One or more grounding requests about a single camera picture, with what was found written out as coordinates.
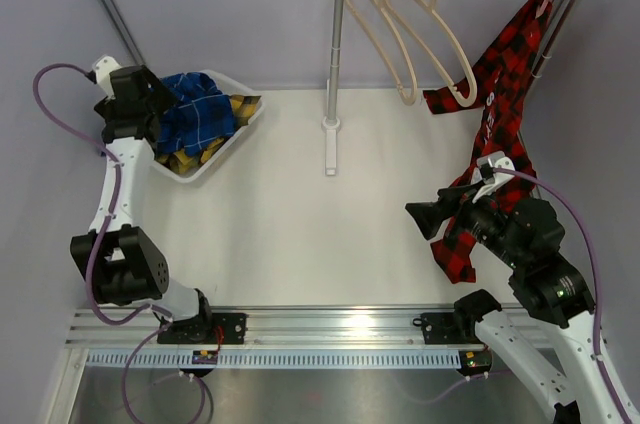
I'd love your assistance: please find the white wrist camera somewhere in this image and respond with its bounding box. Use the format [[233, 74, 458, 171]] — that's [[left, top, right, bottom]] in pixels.
[[470, 151, 515, 203], [86, 55, 122, 98]]

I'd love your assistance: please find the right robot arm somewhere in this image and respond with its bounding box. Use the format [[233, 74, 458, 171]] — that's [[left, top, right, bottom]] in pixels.
[[405, 186, 639, 423]]

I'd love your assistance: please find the aluminium mounting rail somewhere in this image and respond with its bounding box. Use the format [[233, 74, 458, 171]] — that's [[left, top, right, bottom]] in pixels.
[[65, 307, 462, 349]]

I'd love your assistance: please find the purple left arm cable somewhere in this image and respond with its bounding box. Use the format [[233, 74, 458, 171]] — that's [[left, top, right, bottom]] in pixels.
[[32, 62, 214, 420]]

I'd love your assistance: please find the yellow plaid shirt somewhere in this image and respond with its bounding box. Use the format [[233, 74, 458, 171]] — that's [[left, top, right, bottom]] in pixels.
[[155, 94, 261, 176]]

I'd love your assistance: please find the white plastic basket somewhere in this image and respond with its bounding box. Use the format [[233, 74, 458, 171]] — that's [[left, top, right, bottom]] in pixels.
[[152, 70, 266, 184]]

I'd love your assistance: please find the white slotted cable duct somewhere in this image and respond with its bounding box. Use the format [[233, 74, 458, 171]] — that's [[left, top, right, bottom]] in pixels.
[[86, 349, 462, 369]]

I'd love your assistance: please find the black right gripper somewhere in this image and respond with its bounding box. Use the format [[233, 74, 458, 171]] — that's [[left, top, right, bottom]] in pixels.
[[405, 178, 525, 270]]

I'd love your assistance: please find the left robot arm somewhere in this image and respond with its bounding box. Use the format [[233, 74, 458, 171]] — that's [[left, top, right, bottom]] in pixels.
[[70, 56, 216, 343]]

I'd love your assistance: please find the blue plaid shirt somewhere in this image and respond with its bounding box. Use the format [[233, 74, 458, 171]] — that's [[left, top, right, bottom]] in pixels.
[[156, 72, 236, 157]]

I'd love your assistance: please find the red plaid shirt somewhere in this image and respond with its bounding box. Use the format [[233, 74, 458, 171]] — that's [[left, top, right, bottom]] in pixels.
[[423, 0, 552, 284]]

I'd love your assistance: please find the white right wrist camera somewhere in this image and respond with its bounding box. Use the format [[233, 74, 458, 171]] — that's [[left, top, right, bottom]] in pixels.
[[470, 151, 515, 203]]

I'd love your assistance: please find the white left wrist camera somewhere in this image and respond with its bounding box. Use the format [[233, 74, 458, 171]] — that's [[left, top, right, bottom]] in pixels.
[[86, 55, 122, 98]]

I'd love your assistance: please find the beige hanger with blue shirt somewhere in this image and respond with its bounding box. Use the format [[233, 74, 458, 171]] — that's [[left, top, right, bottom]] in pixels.
[[382, 0, 479, 109]]

